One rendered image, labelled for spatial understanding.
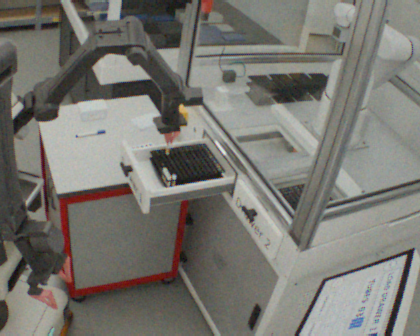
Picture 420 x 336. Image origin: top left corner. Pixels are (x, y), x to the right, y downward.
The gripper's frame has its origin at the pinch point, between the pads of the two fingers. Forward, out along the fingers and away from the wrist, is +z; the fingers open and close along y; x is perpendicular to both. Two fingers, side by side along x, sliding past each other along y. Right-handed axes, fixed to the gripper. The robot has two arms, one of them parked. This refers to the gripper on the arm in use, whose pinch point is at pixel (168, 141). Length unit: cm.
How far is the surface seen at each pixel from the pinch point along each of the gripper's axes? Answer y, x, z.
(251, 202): 19.7, -25.8, 9.9
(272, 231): 20.2, -40.1, 9.2
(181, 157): 6.8, 4.6, 12.5
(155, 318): -8, -8, 101
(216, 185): 14.1, -10.8, 14.4
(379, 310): 18, -91, -18
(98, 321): -36, -4, 98
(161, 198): -6.3, -11.7, 13.7
